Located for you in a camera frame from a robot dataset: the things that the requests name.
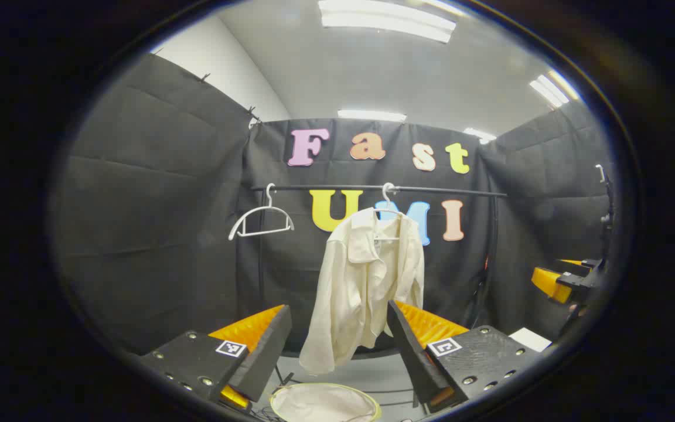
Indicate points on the black metal clothes rack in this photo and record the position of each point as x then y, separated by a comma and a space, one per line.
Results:
326, 187

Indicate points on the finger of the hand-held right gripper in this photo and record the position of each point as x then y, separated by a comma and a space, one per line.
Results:
578, 263
551, 284

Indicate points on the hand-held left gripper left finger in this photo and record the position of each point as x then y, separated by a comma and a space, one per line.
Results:
267, 351

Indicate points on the long ceiling light panel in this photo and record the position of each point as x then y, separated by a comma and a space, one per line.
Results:
387, 20

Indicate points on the black camera stand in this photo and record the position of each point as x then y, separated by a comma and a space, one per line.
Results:
606, 205

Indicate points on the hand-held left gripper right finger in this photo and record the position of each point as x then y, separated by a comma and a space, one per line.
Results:
413, 357

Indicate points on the white mesh laundry hamper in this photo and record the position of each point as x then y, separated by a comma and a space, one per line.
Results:
320, 404

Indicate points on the white paper sheet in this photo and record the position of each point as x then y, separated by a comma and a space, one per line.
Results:
529, 339

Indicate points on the cream long-sleeved shirt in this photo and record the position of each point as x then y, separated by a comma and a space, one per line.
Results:
361, 281

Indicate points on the black backdrop cloth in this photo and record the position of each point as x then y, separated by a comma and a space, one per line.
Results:
156, 205

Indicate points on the white plastic clothes hanger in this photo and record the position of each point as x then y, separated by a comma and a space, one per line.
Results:
269, 206
385, 199

